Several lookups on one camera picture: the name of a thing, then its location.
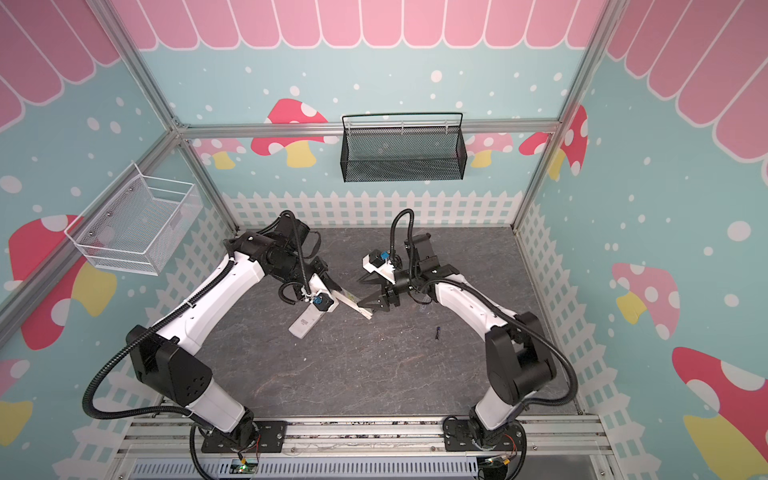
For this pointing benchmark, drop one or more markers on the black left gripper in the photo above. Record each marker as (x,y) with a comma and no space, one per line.
(321,268)

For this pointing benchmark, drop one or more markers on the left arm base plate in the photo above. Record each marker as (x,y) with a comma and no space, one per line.
(260,436)

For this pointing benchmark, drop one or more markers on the white remote control back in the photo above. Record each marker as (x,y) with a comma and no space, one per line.
(306,321)

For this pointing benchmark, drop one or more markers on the black mesh wall basket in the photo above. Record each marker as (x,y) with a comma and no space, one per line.
(403,147)

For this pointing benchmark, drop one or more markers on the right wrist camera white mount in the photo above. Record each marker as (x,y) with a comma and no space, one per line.
(379,263)

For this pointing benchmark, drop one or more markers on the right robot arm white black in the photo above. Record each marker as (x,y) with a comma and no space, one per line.
(519,361)

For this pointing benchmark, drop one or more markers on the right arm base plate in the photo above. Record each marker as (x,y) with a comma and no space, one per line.
(464,434)

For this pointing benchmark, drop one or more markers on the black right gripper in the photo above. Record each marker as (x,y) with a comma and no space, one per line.
(395,288)

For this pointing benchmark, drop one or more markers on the aluminium front rail frame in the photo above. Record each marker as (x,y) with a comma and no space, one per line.
(416,447)

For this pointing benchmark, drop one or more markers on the white air conditioner remote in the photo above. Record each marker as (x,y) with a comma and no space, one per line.
(351,301)

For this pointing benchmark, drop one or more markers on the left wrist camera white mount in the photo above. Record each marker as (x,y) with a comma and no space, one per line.
(321,292)

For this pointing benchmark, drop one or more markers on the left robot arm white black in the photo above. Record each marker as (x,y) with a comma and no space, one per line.
(164,355)

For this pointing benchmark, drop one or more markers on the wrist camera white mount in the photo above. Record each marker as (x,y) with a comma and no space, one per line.
(379,263)
(321,292)

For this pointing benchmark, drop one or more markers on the white wire wall basket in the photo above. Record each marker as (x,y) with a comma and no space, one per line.
(136,224)

